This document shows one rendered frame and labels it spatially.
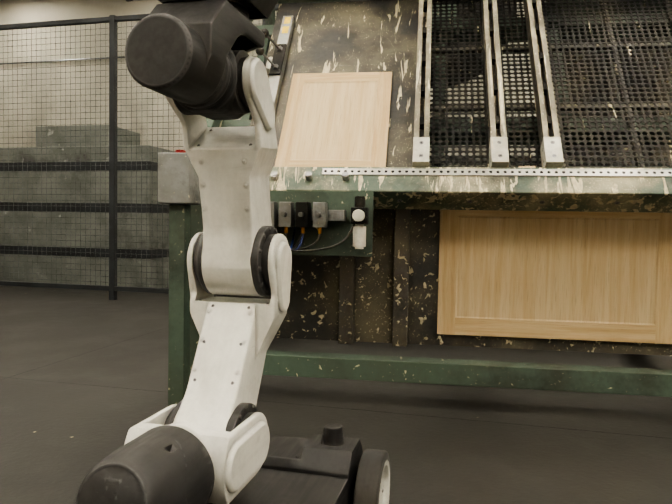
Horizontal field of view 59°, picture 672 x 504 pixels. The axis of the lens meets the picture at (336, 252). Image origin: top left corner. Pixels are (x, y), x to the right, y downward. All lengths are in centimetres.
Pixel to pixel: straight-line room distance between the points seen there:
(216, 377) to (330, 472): 32
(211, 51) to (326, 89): 170
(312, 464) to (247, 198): 57
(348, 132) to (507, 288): 89
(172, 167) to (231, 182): 106
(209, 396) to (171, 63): 58
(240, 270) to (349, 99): 155
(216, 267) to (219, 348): 16
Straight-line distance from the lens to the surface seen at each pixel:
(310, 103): 261
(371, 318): 251
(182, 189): 218
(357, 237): 215
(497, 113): 250
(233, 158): 115
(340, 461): 131
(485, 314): 249
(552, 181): 228
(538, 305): 251
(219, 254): 117
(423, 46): 280
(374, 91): 262
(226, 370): 116
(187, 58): 95
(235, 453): 104
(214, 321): 120
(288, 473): 132
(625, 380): 240
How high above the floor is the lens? 68
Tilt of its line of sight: 3 degrees down
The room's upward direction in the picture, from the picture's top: 1 degrees clockwise
